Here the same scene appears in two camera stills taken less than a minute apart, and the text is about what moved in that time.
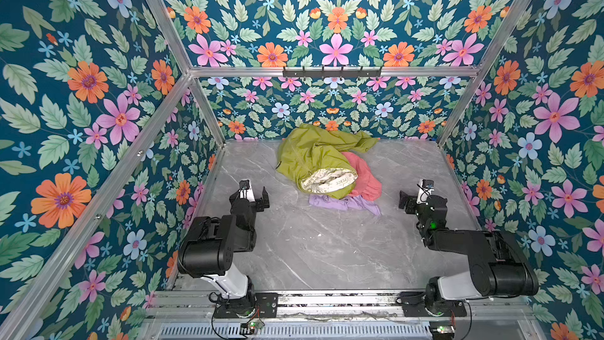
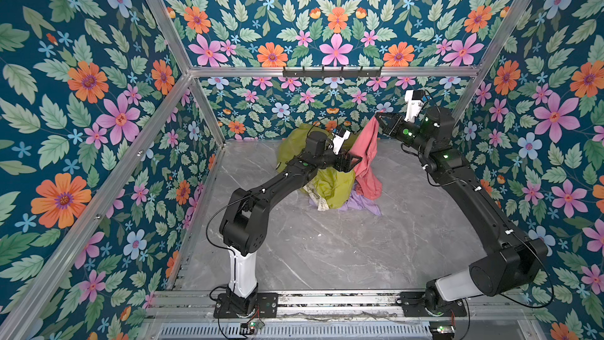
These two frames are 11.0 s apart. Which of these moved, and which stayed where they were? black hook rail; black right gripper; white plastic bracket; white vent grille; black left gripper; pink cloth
Moved: black left gripper; black right gripper; pink cloth; white plastic bracket
Stayed: black hook rail; white vent grille
